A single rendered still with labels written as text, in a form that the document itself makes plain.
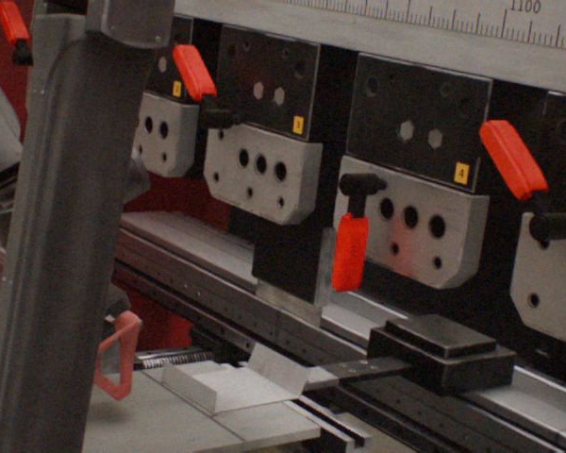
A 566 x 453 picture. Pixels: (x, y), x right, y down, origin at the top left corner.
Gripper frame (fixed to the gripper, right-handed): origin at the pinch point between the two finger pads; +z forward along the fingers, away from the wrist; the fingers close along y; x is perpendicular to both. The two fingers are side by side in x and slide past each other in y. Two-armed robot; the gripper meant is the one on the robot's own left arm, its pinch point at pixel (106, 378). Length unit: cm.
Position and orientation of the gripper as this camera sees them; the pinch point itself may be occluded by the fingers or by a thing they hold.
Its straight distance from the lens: 105.1
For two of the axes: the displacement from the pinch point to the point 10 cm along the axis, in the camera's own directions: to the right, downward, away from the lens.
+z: 2.8, 8.2, 5.0
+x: -7.5, 5.1, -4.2
